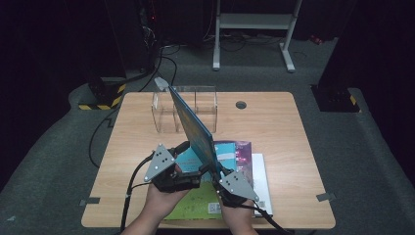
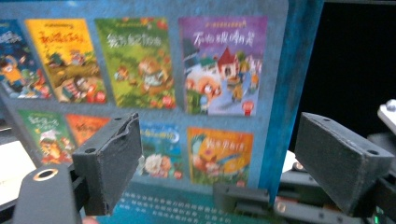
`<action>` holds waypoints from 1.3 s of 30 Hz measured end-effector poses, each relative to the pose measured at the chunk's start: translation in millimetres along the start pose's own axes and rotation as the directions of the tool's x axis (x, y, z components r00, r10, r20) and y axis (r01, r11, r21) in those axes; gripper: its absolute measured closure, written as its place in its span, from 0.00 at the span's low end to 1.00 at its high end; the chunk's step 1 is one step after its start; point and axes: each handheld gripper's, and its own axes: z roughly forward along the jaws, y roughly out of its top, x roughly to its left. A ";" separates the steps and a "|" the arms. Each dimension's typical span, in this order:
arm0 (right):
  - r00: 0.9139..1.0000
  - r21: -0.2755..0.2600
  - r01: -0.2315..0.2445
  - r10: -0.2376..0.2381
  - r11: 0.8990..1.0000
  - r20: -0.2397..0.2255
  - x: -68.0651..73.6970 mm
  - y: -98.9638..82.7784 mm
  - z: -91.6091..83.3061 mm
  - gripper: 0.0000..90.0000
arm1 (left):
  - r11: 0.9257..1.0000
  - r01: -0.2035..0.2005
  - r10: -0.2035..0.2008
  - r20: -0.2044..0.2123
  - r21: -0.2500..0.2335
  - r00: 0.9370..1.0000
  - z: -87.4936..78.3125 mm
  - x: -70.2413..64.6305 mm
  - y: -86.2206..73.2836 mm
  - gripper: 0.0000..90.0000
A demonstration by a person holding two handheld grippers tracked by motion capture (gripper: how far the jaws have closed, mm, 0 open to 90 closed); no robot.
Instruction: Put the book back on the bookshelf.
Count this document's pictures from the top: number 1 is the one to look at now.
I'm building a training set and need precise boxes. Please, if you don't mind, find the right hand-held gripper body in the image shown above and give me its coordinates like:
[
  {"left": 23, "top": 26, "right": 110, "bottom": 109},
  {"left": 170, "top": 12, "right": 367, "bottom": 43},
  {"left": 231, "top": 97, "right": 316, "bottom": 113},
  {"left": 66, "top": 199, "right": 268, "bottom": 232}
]
[{"left": 212, "top": 169, "right": 260, "bottom": 209}]

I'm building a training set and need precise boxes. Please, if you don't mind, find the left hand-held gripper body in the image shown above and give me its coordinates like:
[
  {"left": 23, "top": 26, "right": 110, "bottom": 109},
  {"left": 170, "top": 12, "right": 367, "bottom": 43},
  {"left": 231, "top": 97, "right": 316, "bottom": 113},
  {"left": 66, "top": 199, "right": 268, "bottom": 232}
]
[{"left": 143, "top": 143, "right": 202, "bottom": 193}]

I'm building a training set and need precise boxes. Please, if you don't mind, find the dark blue picture book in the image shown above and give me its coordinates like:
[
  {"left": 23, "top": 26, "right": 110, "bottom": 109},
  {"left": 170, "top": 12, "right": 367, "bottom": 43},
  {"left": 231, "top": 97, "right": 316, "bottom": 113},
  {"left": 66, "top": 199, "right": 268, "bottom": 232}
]
[{"left": 154, "top": 76, "right": 223, "bottom": 180}]

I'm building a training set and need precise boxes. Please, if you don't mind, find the white book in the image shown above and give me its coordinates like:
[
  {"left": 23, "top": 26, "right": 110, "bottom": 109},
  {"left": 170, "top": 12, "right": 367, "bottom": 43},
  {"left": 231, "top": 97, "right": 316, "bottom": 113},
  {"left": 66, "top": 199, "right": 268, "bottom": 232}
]
[{"left": 251, "top": 153, "right": 274, "bottom": 218}]

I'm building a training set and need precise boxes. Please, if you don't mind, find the sky-blue picture book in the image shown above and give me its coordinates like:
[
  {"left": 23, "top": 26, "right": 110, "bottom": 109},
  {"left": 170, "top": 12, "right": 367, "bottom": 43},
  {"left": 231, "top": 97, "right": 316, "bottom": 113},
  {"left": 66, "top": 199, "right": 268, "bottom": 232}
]
[{"left": 163, "top": 141, "right": 239, "bottom": 221}]

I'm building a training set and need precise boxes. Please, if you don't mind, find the dark red purple book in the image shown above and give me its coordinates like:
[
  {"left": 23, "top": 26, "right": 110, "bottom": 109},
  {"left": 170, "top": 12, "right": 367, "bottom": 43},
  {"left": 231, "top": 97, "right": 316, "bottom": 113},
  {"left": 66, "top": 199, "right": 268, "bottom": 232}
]
[{"left": 213, "top": 140, "right": 254, "bottom": 190}]

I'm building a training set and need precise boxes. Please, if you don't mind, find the clear acrylic book rack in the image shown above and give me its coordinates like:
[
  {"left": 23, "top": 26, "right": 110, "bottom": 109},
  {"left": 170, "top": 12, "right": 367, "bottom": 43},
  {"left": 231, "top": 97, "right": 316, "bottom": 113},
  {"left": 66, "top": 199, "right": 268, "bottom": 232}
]
[{"left": 151, "top": 85, "right": 218, "bottom": 134}]

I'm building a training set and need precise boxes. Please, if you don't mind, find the person's right hand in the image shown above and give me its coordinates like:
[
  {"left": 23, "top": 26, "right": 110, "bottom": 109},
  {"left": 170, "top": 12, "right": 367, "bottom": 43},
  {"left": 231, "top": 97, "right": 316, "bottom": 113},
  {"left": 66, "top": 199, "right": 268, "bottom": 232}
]
[{"left": 220, "top": 202, "right": 257, "bottom": 228}]

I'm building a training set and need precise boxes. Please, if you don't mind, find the person's left hand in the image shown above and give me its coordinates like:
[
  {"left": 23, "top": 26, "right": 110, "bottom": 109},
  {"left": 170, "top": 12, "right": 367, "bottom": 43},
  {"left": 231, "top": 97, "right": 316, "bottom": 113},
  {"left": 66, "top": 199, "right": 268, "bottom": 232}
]
[{"left": 143, "top": 185, "right": 191, "bottom": 216}]

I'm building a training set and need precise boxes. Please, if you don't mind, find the grey tape piece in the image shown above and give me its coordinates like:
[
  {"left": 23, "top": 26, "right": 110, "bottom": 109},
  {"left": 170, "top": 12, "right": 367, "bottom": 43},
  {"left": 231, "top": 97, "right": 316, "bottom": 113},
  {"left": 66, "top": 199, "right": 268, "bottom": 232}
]
[
  {"left": 79, "top": 197, "right": 101, "bottom": 207},
  {"left": 315, "top": 192, "right": 337, "bottom": 203}
]

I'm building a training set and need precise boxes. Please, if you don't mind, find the black yellow striped stand base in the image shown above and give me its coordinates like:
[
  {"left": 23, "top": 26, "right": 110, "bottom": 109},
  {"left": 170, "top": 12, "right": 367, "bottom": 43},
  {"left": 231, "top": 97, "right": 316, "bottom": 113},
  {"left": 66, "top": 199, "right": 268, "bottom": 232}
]
[
  {"left": 77, "top": 77, "right": 127, "bottom": 111},
  {"left": 311, "top": 84, "right": 361, "bottom": 114}
]

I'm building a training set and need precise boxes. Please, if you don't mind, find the black equipment cabinet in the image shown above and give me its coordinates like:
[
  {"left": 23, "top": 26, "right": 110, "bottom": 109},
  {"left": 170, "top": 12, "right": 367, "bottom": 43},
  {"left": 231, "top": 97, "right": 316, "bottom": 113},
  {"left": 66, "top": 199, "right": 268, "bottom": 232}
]
[{"left": 104, "top": 0, "right": 164, "bottom": 73}]

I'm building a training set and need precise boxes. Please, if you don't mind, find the white metal stand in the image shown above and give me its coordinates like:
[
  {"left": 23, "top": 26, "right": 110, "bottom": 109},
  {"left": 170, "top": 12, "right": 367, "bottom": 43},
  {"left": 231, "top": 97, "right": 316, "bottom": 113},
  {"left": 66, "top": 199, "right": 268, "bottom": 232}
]
[{"left": 211, "top": 0, "right": 302, "bottom": 73}]

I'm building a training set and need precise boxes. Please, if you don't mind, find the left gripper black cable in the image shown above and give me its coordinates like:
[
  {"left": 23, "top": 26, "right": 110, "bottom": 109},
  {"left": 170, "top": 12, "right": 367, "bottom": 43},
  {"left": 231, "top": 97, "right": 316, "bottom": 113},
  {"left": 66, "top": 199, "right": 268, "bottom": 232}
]
[{"left": 118, "top": 153, "right": 156, "bottom": 234}]

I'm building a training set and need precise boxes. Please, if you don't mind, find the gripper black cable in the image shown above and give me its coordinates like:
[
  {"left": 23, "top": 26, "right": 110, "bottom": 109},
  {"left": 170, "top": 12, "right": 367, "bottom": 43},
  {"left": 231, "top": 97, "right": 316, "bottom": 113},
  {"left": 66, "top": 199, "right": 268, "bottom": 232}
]
[
  {"left": 250, "top": 201, "right": 295, "bottom": 235},
  {"left": 118, "top": 153, "right": 156, "bottom": 234}
]

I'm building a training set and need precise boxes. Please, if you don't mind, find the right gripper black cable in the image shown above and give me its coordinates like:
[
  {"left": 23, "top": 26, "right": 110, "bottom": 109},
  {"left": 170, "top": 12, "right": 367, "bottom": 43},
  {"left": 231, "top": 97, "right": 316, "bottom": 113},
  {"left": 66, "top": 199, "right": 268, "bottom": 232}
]
[{"left": 250, "top": 201, "right": 295, "bottom": 235}]

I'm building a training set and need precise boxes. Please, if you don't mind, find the black floor cable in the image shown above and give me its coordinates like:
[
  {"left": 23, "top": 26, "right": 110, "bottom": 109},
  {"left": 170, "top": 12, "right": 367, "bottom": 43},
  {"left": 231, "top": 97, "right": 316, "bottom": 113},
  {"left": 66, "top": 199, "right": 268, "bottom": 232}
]
[{"left": 87, "top": 45, "right": 179, "bottom": 169}]

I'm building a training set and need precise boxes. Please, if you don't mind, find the bundle of black floor cables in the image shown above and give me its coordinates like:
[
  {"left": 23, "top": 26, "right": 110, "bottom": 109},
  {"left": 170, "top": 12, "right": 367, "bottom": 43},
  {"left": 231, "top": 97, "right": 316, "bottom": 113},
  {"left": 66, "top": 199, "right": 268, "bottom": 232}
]
[{"left": 204, "top": 30, "right": 285, "bottom": 53}]

